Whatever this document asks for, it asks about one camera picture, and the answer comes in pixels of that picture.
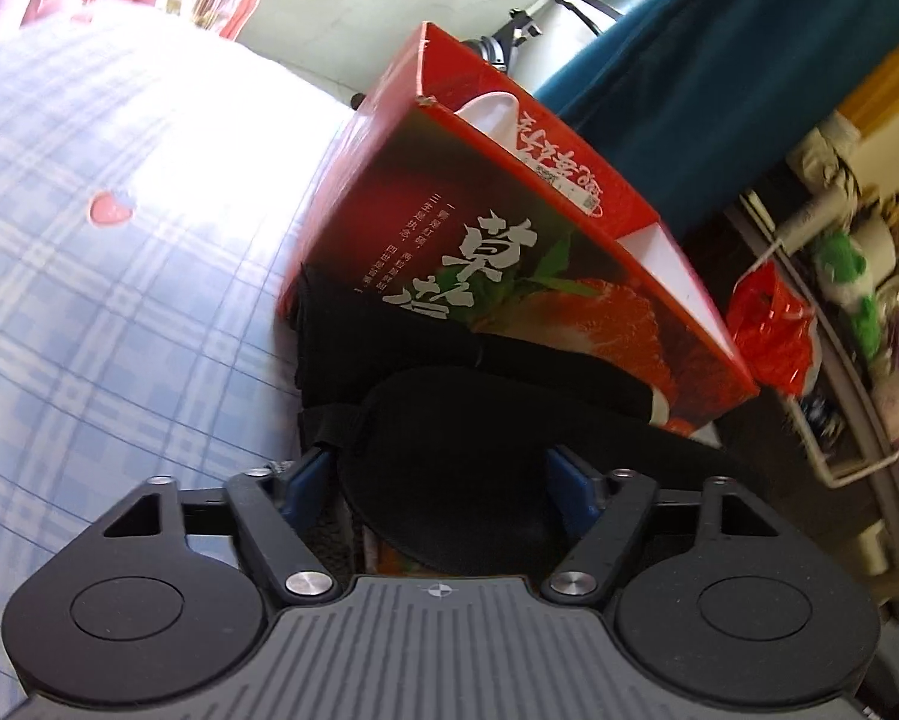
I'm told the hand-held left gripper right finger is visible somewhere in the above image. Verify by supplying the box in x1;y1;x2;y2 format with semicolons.
540;444;784;602

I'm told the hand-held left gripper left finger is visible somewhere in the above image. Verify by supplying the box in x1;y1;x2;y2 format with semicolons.
103;447;339;605

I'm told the black eye mask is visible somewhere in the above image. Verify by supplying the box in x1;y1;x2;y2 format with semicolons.
303;367;766;572

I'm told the red strawberry print box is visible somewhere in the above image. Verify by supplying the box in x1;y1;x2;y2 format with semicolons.
276;21;761;442

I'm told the black sock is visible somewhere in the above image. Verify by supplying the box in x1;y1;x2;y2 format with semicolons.
293;261;676;430

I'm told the red plastic bag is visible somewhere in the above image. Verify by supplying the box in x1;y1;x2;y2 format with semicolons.
725;261;819;400

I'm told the green plush toy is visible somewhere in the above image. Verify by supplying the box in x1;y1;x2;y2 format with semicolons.
812;229;882;362

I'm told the white cloth bag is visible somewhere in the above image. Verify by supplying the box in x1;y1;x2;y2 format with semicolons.
785;114;864;192

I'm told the teal curtain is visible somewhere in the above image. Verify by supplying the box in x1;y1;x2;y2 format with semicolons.
531;0;899;241

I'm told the white wire rack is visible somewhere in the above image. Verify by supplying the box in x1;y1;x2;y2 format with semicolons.
734;187;899;497

